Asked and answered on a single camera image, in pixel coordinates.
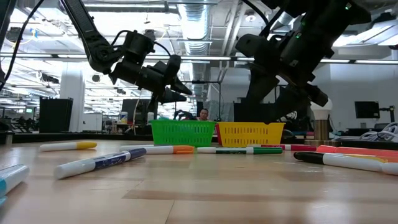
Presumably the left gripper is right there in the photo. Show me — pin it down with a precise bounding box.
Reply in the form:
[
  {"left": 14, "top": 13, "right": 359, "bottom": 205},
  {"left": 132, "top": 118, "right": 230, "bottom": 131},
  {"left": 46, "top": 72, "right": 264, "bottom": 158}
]
[{"left": 108, "top": 59, "right": 193, "bottom": 105}]

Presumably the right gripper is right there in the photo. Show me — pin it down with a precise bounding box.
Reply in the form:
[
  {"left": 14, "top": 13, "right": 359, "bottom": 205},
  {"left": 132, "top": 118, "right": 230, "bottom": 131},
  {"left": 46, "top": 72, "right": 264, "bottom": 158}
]
[{"left": 247, "top": 52, "right": 329, "bottom": 124}]

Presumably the green-cap thin white marker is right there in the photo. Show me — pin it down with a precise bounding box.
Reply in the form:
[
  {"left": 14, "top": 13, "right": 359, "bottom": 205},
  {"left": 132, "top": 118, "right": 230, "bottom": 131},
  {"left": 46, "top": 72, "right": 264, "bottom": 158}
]
[{"left": 197, "top": 146, "right": 284, "bottom": 156}]

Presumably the red-cap thin white marker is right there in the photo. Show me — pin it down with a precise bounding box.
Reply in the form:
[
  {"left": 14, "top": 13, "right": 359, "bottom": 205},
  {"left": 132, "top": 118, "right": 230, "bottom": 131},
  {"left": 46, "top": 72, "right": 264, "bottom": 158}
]
[{"left": 247, "top": 144, "right": 317, "bottom": 152}]

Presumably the black-cap thin white marker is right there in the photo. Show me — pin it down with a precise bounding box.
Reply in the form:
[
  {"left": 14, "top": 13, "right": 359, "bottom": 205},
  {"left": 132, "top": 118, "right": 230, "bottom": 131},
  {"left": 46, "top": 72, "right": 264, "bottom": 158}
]
[{"left": 293, "top": 151, "right": 385, "bottom": 172}]

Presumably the orange Sharpie highlighter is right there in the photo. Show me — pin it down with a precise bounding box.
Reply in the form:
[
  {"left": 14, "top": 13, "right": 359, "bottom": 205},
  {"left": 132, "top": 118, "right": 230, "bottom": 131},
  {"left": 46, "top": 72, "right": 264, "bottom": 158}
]
[{"left": 317, "top": 144, "right": 398, "bottom": 158}]

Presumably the yellow-cap thin white marker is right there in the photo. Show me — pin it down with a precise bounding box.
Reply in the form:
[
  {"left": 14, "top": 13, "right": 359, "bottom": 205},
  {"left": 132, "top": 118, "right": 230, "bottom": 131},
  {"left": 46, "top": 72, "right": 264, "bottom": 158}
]
[
  {"left": 345, "top": 154, "right": 398, "bottom": 164},
  {"left": 39, "top": 141, "right": 98, "bottom": 152}
]

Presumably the person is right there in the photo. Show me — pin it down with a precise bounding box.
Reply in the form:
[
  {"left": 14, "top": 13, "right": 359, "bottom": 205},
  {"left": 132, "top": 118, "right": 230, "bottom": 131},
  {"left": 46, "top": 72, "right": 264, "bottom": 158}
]
[
  {"left": 196, "top": 108, "right": 211, "bottom": 122},
  {"left": 278, "top": 110, "right": 301, "bottom": 124}
]

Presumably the black partition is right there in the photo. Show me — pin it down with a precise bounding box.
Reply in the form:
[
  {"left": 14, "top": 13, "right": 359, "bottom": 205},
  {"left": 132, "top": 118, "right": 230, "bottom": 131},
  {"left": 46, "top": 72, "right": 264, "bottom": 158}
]
[{"left": 233, "top": 98, "right": 312, "bottom": 124}]

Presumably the overhead LED light bar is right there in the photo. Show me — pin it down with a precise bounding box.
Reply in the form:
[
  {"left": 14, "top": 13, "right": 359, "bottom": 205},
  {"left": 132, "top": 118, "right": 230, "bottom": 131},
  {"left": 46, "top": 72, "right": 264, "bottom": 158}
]
[{"left": 0, "top": 52, "right": 398, "bottom": 65}]

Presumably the green plastic basket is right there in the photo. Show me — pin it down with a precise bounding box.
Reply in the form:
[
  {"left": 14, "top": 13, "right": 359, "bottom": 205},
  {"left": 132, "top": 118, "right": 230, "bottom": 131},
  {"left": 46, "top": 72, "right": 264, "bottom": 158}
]
[{"left": 150, "top": 119, "right": 217, "bottom": 148}]

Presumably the yellow plastic basket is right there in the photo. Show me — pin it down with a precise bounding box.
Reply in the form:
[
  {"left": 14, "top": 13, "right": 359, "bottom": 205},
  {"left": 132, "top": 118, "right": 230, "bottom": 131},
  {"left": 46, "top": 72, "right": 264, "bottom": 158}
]
[{"left": 216, "top": 121, "right": 286, "bottom": 148}]

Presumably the white bulb lamp wooden base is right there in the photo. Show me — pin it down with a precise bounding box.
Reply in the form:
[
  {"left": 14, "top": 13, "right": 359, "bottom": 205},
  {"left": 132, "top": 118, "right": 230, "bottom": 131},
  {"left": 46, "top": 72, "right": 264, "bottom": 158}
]
[{"left": 303, "top": 98, "right": 342, "bottom": 148}]

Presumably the black mounted monitor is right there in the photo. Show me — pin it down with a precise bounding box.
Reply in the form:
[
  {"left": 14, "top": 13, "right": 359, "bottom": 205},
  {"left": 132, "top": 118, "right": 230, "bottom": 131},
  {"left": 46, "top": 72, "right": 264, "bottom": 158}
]
[{"left": 354, "top": 101, "right": 381, "bottom": 119}]

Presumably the dark-blue-cap thin white marker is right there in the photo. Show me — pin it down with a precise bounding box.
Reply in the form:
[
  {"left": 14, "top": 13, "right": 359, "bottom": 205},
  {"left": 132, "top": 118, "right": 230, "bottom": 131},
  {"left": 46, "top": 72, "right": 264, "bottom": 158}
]
[{"left": 54, "top": 147, "right": 147, "bottom": 180}]

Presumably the white column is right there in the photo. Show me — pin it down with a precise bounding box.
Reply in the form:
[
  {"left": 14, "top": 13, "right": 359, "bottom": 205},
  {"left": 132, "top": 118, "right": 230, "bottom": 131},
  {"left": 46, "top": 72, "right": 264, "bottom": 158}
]
[{"left": 60, "top": 63, "right": 85, "bottom": 133}]

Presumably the black cabinet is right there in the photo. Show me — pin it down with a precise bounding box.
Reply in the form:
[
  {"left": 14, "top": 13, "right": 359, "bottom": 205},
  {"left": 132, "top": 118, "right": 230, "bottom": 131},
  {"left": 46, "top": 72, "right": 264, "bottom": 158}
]
[{"left": 39, "top": 97, "right": 74, "bottom": 134}]

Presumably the light-blue-cap thin white marker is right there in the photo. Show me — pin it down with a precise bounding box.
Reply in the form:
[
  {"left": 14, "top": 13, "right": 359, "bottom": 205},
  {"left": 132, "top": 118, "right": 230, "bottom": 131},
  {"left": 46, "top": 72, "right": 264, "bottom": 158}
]
[{"left": 0, "top": 164, "right": 30, "bottom": 206}]

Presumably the large silver air duct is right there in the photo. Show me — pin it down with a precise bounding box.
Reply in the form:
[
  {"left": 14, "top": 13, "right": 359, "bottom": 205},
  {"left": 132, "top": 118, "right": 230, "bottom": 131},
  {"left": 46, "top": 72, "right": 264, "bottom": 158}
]
[{"left": 177, "top": 0, "right": 213, "bottom": 82}]

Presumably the white coiled cable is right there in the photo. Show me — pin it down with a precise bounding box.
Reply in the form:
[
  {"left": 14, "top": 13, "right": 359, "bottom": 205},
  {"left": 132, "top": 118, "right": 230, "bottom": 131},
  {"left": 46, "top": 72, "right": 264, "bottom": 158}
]
[{"left": 331, "top": 121, "right": 398, "bottom": 142}]

